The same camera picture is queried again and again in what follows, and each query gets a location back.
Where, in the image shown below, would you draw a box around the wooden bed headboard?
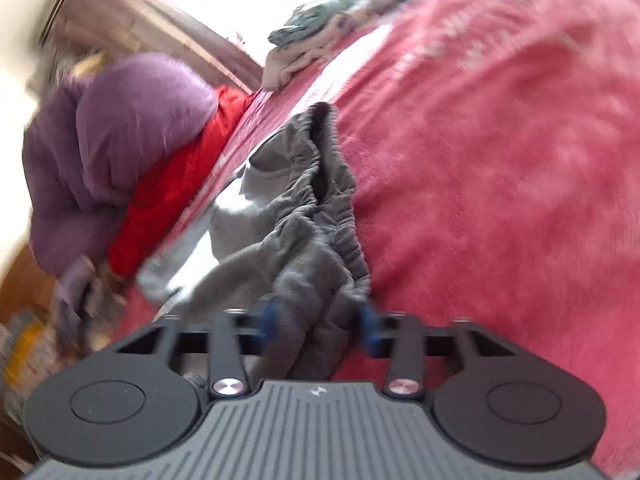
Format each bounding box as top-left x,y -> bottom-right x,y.
0,243 -> 56,324

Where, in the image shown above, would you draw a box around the brown patterned curtain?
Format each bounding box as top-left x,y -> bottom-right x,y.
39,0 -> 262,92

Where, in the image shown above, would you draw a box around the purple quilt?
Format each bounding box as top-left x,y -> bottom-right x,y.
22,53 -> 218,278

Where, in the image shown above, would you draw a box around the pink floral fleece blanket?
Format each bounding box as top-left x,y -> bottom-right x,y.
114,0 -> 640,476

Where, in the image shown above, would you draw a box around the teal folded garment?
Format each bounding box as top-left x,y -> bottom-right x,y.
268,0 -> 358,47

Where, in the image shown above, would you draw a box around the grey fleece pants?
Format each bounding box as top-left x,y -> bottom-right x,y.
136,103 -> 370,382

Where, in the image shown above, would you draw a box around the light pink folded garment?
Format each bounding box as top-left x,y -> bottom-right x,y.
262,23 -> 344,91

